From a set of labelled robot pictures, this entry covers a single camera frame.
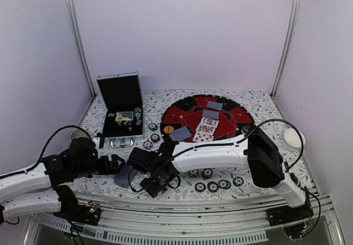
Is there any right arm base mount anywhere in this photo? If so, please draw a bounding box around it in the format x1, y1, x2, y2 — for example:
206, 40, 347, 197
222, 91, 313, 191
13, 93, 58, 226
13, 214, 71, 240
266, 203, 314, 226

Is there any single blue backed card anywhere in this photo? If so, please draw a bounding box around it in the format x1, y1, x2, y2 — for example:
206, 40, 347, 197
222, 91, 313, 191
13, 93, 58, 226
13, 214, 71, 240
206, 100, 223, 111
202, 110, 220, 120
169, 126, 192, 142

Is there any face-up court card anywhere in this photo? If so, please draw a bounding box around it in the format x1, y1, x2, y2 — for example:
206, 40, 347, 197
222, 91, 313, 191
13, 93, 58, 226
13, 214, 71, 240
196, 124, 216, 136
200, 118, 219, 127

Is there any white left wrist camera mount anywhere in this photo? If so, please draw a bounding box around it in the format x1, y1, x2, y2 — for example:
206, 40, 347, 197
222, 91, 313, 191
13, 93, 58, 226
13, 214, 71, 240
92, 137, 104, 158

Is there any green 20 chip stack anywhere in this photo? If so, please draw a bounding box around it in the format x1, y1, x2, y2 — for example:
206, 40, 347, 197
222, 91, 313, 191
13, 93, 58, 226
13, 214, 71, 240
134, 107, 143, 126

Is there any white ceramic bowl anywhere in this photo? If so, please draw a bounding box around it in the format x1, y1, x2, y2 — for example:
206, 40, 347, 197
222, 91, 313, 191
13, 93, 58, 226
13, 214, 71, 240
282, 128, 306, 151

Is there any front aluminium rail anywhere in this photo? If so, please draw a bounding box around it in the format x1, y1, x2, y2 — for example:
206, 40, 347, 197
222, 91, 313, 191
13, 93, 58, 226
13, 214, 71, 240
24, 195, 346, 244

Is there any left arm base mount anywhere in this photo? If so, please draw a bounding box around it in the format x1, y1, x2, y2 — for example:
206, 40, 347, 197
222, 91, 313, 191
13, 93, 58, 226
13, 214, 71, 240
53, 201, 101, 226

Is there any blue green 50 chip pile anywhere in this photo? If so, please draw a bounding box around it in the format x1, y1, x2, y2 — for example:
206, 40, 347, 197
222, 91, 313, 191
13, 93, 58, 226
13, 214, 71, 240
148, 123, 158, 131
201, 168, 213, 179
218, 179, 231, 190

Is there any eight of hearts card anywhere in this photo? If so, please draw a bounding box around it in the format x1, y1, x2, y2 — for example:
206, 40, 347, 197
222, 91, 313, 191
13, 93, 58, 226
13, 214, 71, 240
192, 132, 214, 143

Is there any blue card deck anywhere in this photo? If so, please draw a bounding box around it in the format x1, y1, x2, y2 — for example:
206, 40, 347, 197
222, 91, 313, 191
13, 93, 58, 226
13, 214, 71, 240
114, 164, 131, 189

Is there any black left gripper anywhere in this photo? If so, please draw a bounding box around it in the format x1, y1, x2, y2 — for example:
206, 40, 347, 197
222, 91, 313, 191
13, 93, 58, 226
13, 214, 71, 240
74, 154, 125, 179

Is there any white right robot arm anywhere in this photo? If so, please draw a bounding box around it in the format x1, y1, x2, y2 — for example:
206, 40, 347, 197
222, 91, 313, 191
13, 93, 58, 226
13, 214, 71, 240
127, 126, 309, 221

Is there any clear acrylic round disc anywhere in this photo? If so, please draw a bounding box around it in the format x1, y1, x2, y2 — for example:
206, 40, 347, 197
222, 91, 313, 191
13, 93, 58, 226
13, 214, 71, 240
241, 126, 253, 135

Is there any aluminium poker case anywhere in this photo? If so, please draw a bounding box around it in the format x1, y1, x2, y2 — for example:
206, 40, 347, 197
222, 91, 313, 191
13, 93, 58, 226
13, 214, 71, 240
97, 71, 144, 149

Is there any round red black poker mat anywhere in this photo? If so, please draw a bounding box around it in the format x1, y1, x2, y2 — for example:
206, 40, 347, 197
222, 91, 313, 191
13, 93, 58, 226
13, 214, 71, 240
160, 94, 255, 142

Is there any red black 100 chip pile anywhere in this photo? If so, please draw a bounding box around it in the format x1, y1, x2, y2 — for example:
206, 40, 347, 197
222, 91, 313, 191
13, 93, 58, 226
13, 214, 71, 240
207, 181, 219, 193
195, 182, 206, 193
151, 134, 161, 143

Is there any striped ceramic cup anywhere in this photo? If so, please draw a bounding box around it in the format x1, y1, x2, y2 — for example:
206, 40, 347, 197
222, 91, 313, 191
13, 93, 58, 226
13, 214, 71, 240
70, 130, 89, 141

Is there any left aluminium frame post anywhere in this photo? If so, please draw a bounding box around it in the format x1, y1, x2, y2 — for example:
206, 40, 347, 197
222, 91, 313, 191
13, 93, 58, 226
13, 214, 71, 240
66, 0, 96, 99

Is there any blue white 10 chip pile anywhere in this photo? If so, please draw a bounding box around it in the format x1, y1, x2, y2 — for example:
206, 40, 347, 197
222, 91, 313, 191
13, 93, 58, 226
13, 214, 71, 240
233, 177, 244, 187
189, 169, 199, 178

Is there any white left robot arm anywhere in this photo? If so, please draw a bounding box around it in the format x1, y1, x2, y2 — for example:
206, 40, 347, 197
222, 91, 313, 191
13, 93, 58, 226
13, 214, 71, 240
1, 135, 125, 226

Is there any boxed playing card deck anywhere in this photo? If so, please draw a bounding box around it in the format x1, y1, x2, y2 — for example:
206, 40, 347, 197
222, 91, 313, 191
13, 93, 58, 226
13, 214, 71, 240
115, 111, 134, 123

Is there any orange big blind button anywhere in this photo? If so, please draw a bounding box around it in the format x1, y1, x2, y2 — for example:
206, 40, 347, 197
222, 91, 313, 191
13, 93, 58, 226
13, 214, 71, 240
163, 126, 174, 134

